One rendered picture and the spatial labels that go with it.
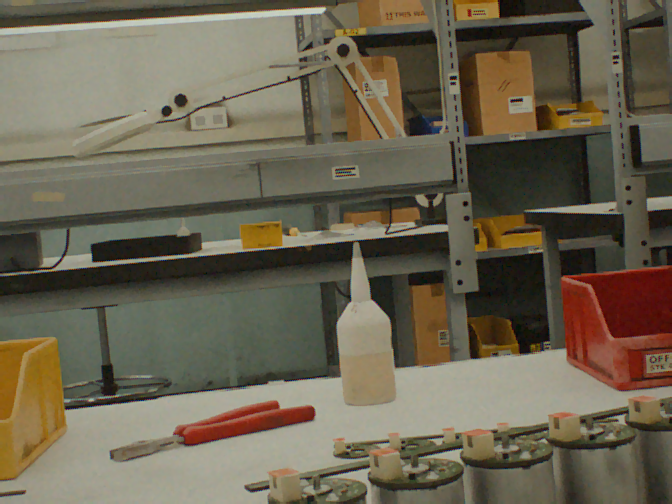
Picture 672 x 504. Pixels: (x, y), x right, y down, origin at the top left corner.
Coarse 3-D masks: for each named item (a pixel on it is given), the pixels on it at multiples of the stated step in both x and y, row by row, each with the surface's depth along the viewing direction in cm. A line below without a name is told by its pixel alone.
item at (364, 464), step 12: (624, 408) 35; (504, 432) 33; (516, 432) 33; (528, 432) 33; (444, 444) 32; (456, 444) 32; (408, 456) 31; (420, 456) 32; (324, 468) 31; (336, 468) 31; (348, 468) 31; (360, 468) 31; (252, 492) 30
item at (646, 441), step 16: (640, 432) 33; (656, 432) 32; (640, 448) 33; (656, 448) 32; (640, 464) 33; (656, 464) 32; (640, 480) 33; (656, 480) 33; (640, 496) 33; (656, 496) 33
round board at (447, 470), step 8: (408, 464) 31; (424, 464) 30; (432, 464) 30; (440, 464) 30; (448, 464) 30; (456, 464) 30; (368, 472) 30; (408, 472) 29; (416, 472) 29; (440, 472) 29; (448, 472) 29; (456, 472) 29; (368, 480) 30; (376, 480) 29; (392, 480) 29; (400, 480) 29; (408, 480) 29; (416, 480) 29; (424, 480) 29; (432, 480) 29; (440, 480) 29; (448, 480) 29
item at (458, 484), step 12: (408, 468) 30; (420, 468) 30; (456, 480) 29; (372, 492) 30; (384, 492) 29; (396, 492) 29; (408, 492) 29; (420, 492) 29; (432, 492) 29; (444, 492) 29; (456, 492) 29
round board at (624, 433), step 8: (584, 424) 33; (600, 424) 33; (608, 424) 33; (616, 424) 33; (608, 432) 32; (616, 432) 32; (624, 432) 32; (632, 432) 32; (552, 440) 32; (560, 440) 32; (576, 440) 31; (584, 440) 31; (592, 440) 31; (600, 440) 31; (608, 440) 31; (616, 440) 31; (624, 440) 31
